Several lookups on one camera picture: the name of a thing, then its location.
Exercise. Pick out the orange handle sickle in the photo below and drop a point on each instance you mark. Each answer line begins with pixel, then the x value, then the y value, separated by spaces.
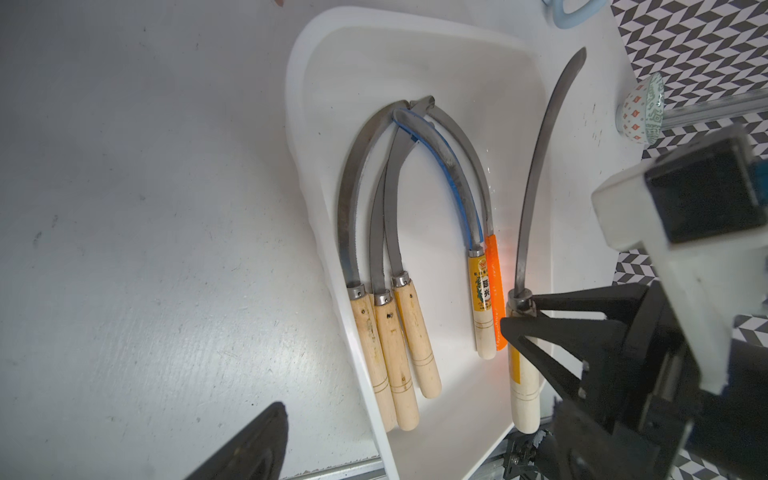
pixel 491 245

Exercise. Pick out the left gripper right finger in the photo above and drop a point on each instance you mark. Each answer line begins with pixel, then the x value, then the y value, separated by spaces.
pixel 604 439

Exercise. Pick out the green patterned small bowl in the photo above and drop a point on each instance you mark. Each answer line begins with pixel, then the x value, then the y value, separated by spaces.
pixel 639 116

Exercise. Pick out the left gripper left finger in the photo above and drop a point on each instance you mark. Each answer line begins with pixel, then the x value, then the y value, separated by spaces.
pixel 256 452

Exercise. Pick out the blue blade wooden sickle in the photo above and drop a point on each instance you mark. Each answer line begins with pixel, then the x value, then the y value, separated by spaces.
pixel 441 150

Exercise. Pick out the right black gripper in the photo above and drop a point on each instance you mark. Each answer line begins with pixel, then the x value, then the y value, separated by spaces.
pixel 638 357

